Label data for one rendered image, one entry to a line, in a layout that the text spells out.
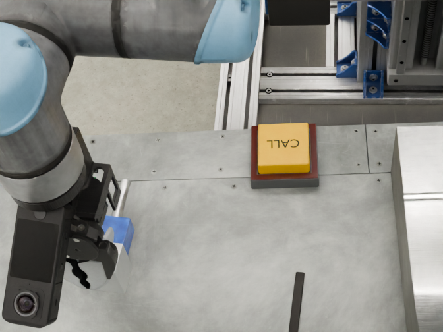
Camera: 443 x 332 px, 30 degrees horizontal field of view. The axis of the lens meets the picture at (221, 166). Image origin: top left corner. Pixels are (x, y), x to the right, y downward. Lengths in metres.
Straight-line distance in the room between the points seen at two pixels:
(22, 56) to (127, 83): 1.55
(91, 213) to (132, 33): 0.20
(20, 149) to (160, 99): 1.47
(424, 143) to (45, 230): 0.41
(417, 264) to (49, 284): 0.36
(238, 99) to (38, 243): 1.09
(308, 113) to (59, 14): 1.15
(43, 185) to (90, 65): 1.54
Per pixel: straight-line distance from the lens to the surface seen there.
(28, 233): 0.76
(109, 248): 0.81
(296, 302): 0.91
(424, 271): 0.84
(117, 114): 2.11
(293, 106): 1.80
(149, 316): 0.93
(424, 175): 0.89
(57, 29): 0.68
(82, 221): 0.78
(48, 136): 0.66
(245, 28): 0.65
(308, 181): 0.97
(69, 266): 0.86
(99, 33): 0.68
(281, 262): 0.94
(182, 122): 2.06
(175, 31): 0.66
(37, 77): 0.63
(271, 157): 0.96
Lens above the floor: 1.64
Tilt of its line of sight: 56 degrees down
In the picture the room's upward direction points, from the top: 11 degrees counter-clockwise
